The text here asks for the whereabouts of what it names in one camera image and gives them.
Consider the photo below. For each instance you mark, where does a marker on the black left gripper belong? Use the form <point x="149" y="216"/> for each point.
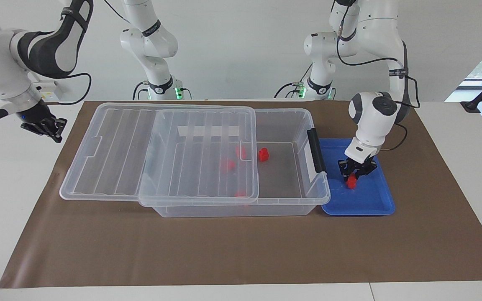
<point x="358" y="165"/>

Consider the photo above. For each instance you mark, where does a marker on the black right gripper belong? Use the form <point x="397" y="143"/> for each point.
<point x="38" y="117"/>

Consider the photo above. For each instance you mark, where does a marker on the red block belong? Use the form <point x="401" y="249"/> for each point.
<point x="240" y="193"/>
<point x="352" y="181"/>
<point x="227" y="164"/>
<point x="263" y="154"/>
<point x="241" y="151"/>

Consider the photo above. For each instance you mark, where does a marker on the clear ribbed box lid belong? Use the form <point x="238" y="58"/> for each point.
<point x="98" y="167"/>

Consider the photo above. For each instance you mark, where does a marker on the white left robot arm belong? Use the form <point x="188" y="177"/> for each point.
<point x="375" y="121"/>

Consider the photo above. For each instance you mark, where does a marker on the blue plastic tray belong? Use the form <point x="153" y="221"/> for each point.
<point x="366" y="200"/>

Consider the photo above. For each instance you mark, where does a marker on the black box latch clip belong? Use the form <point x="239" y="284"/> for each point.
<point x="317" y="150"/>

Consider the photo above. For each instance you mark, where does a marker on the clear plastic storage box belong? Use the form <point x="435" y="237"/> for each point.
<point x="224" y="211"/>

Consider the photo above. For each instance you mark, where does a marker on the brown table mat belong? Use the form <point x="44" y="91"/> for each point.
<point x="98" y="251"/>

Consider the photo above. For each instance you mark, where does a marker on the white wall power box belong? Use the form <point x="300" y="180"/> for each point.
<point x="52" y="90"/>

